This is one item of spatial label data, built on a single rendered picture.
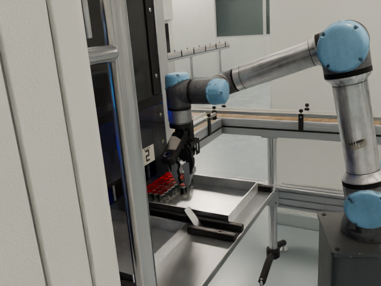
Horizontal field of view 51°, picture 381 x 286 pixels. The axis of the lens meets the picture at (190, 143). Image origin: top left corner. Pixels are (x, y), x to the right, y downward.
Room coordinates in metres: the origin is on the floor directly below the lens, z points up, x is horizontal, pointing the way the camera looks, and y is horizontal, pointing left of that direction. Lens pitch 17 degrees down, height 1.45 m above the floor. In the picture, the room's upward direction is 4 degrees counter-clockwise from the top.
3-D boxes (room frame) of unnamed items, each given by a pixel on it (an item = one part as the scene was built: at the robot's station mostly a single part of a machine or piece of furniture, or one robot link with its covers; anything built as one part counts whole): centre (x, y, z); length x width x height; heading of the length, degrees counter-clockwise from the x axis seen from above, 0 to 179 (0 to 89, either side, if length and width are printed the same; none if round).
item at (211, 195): (1.24, -0.01, 0.90); 0.34 x 0.26 x 0.04; 61
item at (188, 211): (1.03, -0.04, 0.91); 0.14 x 0.03 x 0.06; 61
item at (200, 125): (1.88, 0.04, 0.92); 0.69 x 0.16 x 0.16; 151
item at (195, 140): (1.24, 0.02, 1.09); 0.09 x 0.08 x 0.12; 151
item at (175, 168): (1.24, 0.04, 0.99); 0.06 x 0.03 x 0.09; 151
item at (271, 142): (2.09, -0.44, 0.46); 0.09 x 0.09 x 0.77; 61
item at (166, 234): (0.98, 0.24, 0.90); 0.34 x 0.26 x 0.04; 61
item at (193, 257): (1.10, 0.09, 0.87); 0.70 x 0.48 x 0.02; 151
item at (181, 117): (1.23, 0.03, 1.17); 0.08 x 0.08 x 0.05
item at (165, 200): (1.28, 0.07, 0.90); 0.18 x 0.02 x 0.05; 151
